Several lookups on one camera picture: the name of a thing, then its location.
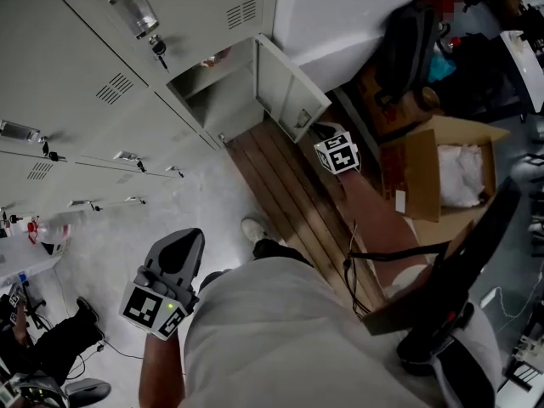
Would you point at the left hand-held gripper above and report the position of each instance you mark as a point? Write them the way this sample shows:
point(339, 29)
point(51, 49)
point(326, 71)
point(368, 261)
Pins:
point(144, 308)

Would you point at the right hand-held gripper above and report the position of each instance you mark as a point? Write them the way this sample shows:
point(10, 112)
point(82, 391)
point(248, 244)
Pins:
point(340, 157)

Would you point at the grey metal locker door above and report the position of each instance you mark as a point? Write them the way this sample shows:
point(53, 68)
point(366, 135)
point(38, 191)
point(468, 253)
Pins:
point(64, 79)
point(276, 83)

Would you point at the person's right forearm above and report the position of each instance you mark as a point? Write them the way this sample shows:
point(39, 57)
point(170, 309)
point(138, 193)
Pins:
point(374, 215)

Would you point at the person's left forearm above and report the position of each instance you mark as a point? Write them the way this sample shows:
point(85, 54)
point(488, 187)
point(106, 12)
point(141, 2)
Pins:
point(161, 372)

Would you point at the open brown cardboard box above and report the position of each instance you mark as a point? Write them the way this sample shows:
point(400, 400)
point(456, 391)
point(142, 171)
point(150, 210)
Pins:
point(418, 172)

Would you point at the brown wooden slat pallet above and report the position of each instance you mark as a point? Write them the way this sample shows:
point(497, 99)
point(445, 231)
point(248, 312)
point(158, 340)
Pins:
point(289, 185)

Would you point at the closed red-printed cardboard box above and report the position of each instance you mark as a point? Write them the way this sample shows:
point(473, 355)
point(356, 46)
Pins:
point(395, 117)

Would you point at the grey office chair seat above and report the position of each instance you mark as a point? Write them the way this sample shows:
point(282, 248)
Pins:
point(87, 389)

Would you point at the brass round object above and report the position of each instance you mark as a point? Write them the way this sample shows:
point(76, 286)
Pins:
point(430, 97)

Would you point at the small white black-faced device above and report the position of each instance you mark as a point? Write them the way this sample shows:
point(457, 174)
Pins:
point(51, 248)

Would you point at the person's right white shoe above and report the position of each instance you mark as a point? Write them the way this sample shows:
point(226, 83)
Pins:
point(253, 229)

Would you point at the person's black trousers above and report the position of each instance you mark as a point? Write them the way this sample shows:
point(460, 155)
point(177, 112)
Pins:
point(272, 251)

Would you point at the clear jug red cap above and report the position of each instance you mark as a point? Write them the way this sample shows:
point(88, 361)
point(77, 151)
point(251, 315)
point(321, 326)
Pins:
point(53, 232)

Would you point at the white plastic wrapping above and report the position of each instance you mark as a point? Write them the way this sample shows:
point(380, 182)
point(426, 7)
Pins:
point(461, 172)

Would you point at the black backpack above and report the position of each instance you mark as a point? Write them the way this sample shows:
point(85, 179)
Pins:
point(408, 45)

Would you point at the person's white shirt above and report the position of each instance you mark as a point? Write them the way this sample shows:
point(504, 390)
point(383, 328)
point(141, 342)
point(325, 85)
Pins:
point(276, 338)

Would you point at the teal bag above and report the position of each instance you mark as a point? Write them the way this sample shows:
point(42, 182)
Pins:
point(442, 68)

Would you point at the large white box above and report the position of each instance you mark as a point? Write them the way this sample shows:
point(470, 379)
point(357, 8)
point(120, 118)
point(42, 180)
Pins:
point(340, 11)

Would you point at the black bag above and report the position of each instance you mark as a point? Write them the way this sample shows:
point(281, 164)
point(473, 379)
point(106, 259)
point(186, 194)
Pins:
point(476, 70)

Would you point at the small red-labelled bottle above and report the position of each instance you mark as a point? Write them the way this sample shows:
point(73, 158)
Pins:
point(5, 223)

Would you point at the black tablet screen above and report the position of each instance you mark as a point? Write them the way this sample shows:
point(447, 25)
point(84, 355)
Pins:
point(489, 245)

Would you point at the white desk black legs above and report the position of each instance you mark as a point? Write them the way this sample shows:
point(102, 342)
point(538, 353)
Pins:
point(523, 66)

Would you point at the group of black chairs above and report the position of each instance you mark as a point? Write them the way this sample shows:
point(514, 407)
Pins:
point(537, 228)

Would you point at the white black striped device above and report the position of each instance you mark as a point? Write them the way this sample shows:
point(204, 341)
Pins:
point(525, 372)

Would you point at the black tablet mount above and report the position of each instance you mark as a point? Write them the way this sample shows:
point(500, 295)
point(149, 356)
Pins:
point(429, 351)

